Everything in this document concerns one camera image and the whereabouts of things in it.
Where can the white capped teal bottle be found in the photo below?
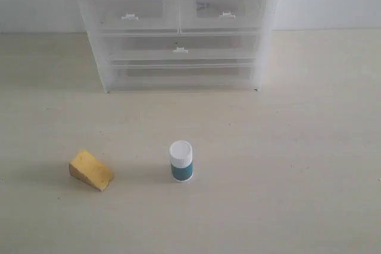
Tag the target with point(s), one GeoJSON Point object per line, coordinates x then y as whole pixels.
{"type": "Point", "coordinates": [181, 160]}

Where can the yellow wedge block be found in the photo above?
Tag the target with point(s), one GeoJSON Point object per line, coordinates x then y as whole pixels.
{"type": "Point", "coordinates": [86, 168]}

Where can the bottom wide clear drawer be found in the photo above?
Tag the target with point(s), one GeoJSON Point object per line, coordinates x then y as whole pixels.
{"type": "Point", "coordinates": [212, 72]}

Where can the wide clear drawer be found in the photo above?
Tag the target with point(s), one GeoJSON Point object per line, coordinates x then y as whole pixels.
{"type": "Point", "coordinates": [212, 72]}
{"type": "Point", "coordinates": [180, 47]}

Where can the middle wide clear drawer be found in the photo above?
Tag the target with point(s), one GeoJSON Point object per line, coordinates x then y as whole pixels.
{"type": "Point", "coordinates": [180, 47]}

